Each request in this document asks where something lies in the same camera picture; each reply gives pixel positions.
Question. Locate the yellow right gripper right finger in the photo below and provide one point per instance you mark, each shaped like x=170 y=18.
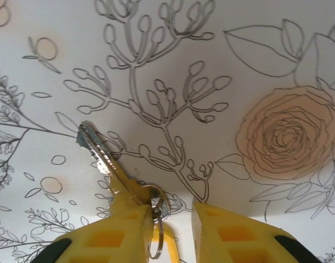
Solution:
x=238 y=241

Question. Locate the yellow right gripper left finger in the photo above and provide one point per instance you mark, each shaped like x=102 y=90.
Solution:
x=101 y=241

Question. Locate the key with yellow tag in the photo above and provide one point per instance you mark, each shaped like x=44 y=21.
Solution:
x=101 y=156

